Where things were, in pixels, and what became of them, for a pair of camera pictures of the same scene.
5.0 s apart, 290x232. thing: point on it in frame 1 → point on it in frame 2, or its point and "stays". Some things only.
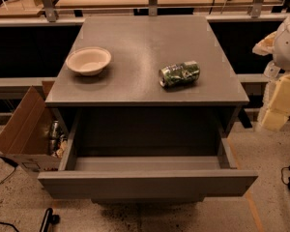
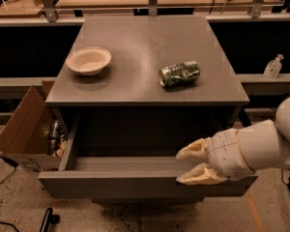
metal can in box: x=55 y=137 stays
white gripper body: x=289 y=45 → x=224 y=154
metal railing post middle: x=153 y=0 stays
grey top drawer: x=144 y=177 stays
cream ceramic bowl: x=88 y=60 stays
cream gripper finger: x=265 y=46 → x=194 y=150
